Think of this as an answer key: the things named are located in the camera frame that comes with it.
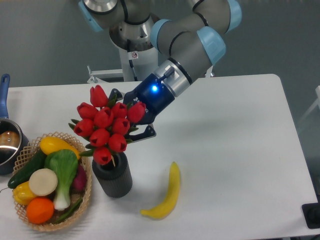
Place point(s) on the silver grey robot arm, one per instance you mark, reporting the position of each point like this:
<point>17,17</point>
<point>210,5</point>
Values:
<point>165,57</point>

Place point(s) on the red tulip bouquet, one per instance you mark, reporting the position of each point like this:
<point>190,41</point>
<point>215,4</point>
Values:
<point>105,123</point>

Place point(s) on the white furniture frame at right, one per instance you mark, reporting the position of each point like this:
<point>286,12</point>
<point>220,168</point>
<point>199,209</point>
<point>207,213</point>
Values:
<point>312,112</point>

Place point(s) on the blue handled saucepan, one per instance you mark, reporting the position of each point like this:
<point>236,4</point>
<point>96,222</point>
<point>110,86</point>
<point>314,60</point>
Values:
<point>12,139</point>

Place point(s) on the green chili pepper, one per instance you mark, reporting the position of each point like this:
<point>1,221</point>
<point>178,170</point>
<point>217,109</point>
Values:
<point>69,212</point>

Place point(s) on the yellow squash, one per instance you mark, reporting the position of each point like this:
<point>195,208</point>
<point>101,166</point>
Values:
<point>50,144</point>

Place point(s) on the woven wicker basket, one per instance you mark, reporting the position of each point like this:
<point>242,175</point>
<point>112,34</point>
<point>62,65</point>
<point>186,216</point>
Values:
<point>26,154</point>

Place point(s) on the white round radish slice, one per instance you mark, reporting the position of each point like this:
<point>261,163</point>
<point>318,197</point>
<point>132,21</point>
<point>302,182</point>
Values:
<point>43,182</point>

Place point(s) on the orange fruit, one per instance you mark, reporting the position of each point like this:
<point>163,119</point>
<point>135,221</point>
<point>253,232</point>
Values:
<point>40,210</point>

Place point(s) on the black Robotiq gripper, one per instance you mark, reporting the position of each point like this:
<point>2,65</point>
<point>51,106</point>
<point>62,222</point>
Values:
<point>154,94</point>

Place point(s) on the black device at table edge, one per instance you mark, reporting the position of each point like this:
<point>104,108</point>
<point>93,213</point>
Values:
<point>311,212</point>

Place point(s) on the purple sweet potato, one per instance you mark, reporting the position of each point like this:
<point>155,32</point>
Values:
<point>80,180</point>

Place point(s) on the green bok choy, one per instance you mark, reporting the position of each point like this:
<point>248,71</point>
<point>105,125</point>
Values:
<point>64,164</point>

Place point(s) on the yellow bell pepper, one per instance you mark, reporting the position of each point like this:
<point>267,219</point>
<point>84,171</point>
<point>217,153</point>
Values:
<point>22,194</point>

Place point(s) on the dark green cucumber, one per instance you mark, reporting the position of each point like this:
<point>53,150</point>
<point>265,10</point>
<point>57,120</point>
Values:
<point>37,162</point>

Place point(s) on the dark grey ribbed vase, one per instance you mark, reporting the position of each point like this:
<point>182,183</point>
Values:
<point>116,181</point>

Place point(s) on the yellow banana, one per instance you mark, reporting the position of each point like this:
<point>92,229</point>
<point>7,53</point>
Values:
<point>163,209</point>

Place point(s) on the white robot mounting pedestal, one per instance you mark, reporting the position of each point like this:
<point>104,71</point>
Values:
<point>189,62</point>

